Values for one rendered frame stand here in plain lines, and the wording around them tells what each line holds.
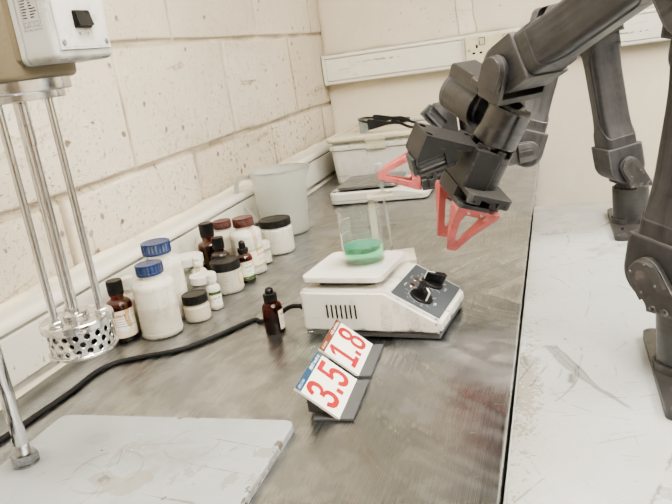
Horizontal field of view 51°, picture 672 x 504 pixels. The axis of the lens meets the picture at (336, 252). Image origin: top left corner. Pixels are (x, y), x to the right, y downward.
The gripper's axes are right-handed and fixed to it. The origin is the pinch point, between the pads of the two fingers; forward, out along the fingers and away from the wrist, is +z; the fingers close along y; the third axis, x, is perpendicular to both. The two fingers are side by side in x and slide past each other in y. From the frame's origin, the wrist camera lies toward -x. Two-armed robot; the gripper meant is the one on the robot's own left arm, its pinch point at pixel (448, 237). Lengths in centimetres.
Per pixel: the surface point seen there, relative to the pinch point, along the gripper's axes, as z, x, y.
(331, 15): 5, 25, -155
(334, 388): 11.5, -18.2, 19.3
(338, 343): 12.1, -15.1, 10.4
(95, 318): 4.6, -45.2, 20.2
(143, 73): 7, -38, -60
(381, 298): 8.1, -8.8, 4.9
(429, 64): 6, 53, -130
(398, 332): 11.6, -5.6, 7.2
